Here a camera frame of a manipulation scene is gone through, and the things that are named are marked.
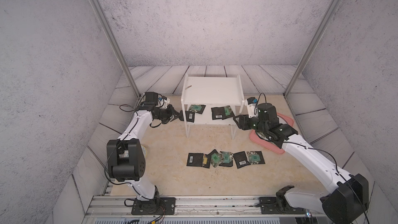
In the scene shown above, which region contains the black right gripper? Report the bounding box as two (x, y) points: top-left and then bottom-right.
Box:
(233, 113), (268, 135)

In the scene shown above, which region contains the black tea bag barcode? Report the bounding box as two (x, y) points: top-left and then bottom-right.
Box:
(233, 151), (250, 169)

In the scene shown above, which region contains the green label tea bag pile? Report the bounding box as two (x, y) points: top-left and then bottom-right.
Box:
(209, 149), (223, 168)

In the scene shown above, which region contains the black tea bag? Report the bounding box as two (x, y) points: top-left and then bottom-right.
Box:
(178, 111), (195, 123)
(223, 105), (235, 119)
(187, 153), (204, 167)

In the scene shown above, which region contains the oolong tea bag yellow label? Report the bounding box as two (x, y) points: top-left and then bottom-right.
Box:
(202, 154), (211, 169)

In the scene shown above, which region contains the floral tea bag green label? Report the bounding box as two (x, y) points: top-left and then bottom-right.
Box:
(246, 151), (265, 165)

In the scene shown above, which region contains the jasmine tea bag floral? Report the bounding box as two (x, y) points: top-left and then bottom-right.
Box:
(220, 151), (234, 168)

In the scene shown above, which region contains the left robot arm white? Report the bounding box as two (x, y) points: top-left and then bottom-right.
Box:
(104, 92), (180, 201)

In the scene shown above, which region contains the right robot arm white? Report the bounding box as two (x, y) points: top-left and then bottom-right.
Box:
(233, 97), (369, 224)

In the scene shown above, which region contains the black tea bag text back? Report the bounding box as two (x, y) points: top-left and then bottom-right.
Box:
(211, 107), (226, 120)

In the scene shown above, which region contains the white two-tier shelf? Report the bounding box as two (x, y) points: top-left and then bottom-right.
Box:
(181, 75), (244, 139)

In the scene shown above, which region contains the yellow patterned bowl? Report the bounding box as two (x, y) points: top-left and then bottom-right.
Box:
(141, 145), (147, 158)

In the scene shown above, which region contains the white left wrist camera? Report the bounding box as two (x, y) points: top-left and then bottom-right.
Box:
(157, 96), (170, 109)

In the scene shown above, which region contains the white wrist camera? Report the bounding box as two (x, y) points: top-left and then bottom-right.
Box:
(157, 96), (170, 109)
(245, 97), (258, 118)

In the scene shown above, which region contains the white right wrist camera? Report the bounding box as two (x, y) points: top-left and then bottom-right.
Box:
(245, 97), (258, 118)

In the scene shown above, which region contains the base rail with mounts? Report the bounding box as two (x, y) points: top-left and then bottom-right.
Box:
(83, 194), (355, 224)

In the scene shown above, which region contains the aluminium frame post left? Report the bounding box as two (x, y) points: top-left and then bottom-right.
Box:
(89, 0), (141, 97)

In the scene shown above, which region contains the aluminium frame post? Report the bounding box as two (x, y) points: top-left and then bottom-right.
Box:
(283, 0), (342, 99)
(89, 0), (141, 97)

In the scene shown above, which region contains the aluminium frame post right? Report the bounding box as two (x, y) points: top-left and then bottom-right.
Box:
(283, 0), (342, 99)

